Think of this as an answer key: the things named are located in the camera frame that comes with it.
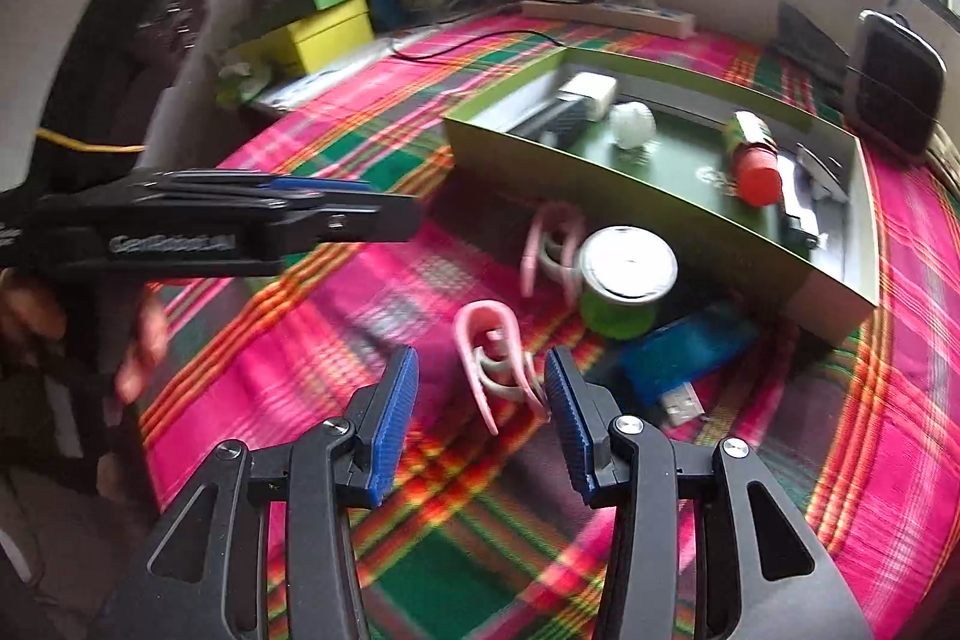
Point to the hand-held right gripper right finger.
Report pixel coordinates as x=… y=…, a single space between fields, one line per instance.
x=566 y=430

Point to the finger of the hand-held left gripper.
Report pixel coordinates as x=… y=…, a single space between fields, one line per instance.
x=360 y=218
x=300 y=184

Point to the white-lidded green jar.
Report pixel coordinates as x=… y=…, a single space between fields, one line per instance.
x=626 y=269

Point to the yellow storage box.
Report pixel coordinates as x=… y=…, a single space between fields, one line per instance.
x=330 y=36

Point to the blue storage box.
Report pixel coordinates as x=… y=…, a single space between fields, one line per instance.
x=386 y=6

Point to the large black object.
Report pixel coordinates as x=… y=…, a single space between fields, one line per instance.
x=120 y=70

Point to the blue USB device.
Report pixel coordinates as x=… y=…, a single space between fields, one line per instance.
x=675 y=347

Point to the crumpled plastic bag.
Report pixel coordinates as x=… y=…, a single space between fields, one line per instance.
x=241 y=81

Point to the person's left hand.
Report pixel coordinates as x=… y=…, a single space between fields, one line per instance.
x=142 y=347

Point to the pink clip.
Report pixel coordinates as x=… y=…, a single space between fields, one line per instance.
x=472 y=340
x=536 y=242

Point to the small white jar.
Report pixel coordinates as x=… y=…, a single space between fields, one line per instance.
x=631 y=124

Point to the green cardboard box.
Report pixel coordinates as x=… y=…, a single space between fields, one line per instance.
x=637 y=190

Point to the grey space heater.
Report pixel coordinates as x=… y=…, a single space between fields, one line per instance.
x=896 y=81

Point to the white power strip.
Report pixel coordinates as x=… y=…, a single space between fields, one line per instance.
x=615 y=16

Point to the black remote control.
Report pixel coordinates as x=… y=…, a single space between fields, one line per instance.
x=547 y=119

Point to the flat black object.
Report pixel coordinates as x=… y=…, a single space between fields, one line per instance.
x=810 y=44

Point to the white charger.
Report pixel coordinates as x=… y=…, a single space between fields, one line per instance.
x=589 y=94

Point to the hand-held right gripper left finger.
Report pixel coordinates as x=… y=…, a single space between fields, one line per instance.
x=390 y=430

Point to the black and silver shaver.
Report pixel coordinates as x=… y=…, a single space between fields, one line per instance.
x=814 y=183

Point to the red-capped bottle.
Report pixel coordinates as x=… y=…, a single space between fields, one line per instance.
x=754 y=179

